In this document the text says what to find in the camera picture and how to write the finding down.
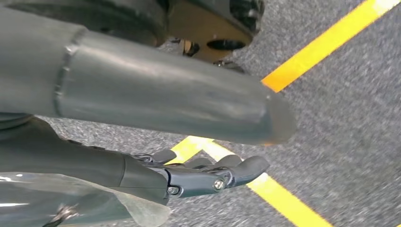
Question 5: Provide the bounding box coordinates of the clear plastic wrist guard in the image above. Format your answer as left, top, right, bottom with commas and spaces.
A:
0, 171, 172, 227

